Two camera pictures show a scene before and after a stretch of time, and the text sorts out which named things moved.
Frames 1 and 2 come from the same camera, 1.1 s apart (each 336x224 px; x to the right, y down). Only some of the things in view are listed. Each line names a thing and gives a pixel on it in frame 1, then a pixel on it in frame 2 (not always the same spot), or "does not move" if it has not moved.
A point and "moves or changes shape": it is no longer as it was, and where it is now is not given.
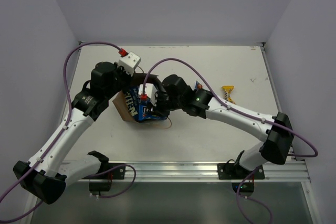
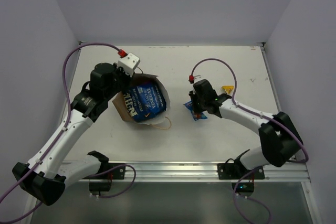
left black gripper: (127, 77) does not move
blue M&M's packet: (144, 110) moves or changes shape
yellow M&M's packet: (228, 89) does not move
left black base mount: (118, 173) does not move
